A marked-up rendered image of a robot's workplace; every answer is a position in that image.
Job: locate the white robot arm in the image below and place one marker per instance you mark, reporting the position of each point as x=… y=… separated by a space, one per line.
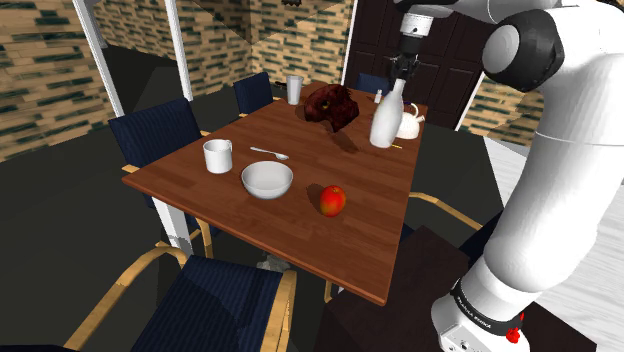
x=575 y=161

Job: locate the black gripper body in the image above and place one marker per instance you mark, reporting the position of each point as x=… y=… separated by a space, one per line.
x=410 y=46

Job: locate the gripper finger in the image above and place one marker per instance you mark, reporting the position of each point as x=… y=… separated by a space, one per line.
x=413 y=68
x=396 y=68

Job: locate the white bowl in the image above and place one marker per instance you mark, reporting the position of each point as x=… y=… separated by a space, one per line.
x=267 y=179

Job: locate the wooden table with white legs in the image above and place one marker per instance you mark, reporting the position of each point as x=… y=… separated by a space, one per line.
x=292 y=234

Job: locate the red yellow apple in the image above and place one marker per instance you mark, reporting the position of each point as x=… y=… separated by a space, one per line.
x=333 y=201

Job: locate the white tall bottle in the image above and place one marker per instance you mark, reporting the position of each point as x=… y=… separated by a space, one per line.
x=387 y=122

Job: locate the white tall cup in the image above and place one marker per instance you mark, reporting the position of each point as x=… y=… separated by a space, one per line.
x=294 y=90

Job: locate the white mug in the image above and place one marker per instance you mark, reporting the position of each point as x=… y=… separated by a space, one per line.
x=217 y=157

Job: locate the white doorway frame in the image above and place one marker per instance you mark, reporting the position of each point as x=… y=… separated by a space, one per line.
x=178 y=48

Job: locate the silver spoon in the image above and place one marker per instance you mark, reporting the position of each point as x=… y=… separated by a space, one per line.
x=273 y=153

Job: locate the dark panelled door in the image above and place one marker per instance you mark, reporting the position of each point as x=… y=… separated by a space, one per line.
x=453 y=73

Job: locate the blue chair with wooden arms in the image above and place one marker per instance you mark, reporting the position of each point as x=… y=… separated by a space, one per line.
x=446 y=207
x=371 y=83
x=151 y=129
x=214 y=312
x=252 y=92

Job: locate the dark red dinosaur head figure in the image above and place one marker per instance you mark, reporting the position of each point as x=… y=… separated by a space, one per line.
x=331 y=105

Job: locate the white teapot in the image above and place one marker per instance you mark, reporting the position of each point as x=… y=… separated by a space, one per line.
x=410 y=128

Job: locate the small white shaker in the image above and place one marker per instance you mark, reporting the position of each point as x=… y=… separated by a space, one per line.
x=378 y=97

